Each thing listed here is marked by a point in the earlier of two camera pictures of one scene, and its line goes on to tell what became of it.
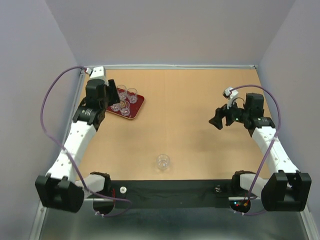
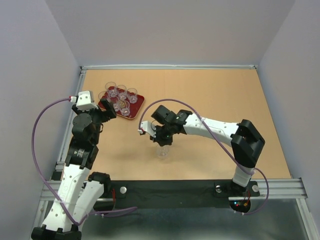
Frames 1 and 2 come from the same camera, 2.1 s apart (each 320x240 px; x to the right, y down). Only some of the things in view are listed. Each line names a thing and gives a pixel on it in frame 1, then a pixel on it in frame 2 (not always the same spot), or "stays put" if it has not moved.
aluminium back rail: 171,66 stays put
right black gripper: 220,112 → 162,142
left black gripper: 111,89 → 109,113
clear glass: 163,161 → 163,152
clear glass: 124,108 stays put
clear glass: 116,107 stays put
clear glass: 132,94 stays put
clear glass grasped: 122,92 stays put
